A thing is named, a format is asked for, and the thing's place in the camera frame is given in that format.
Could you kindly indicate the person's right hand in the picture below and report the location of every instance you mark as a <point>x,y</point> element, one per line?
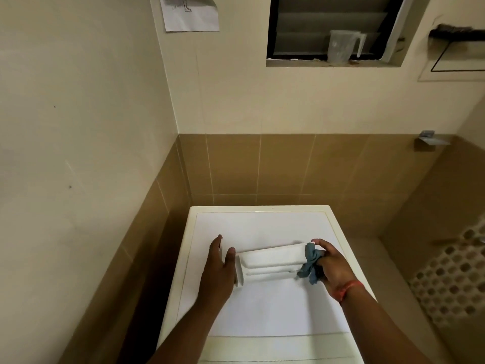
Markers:
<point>335,269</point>

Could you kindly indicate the person's left hand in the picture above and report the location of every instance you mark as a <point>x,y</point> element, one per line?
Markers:
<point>216,278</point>

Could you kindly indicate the person's left thumb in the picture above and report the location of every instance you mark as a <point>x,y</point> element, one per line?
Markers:
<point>230,259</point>

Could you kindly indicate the white plastic detergent drawer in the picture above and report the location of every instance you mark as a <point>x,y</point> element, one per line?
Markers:
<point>271,265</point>

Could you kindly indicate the blue cleaning cloth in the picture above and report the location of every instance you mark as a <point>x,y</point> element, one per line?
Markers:
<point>310,263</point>

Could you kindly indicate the person's right forearm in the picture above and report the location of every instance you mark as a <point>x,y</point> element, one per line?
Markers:
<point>382,329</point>

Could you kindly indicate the person's left forearm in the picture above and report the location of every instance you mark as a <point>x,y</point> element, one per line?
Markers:
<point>185,331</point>

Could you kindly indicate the white washing machine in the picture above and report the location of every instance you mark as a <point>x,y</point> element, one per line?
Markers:
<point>265,291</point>

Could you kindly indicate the red thread wristband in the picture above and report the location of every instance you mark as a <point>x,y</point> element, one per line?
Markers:
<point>350,290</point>

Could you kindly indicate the white perforated laundry basket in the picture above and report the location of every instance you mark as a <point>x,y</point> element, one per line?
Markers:
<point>452,280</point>

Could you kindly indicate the clear plastic measuring jug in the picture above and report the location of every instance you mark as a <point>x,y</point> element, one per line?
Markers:
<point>343,47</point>

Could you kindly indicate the white paper sheet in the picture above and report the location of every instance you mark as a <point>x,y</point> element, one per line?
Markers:
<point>189,13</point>

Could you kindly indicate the louvered window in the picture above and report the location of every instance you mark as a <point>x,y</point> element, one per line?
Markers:
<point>326,28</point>

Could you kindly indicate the metal wall bracket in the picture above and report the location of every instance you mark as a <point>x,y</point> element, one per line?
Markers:
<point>431,139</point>

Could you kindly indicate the wall access panel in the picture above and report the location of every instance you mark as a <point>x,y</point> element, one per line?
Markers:
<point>454,53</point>

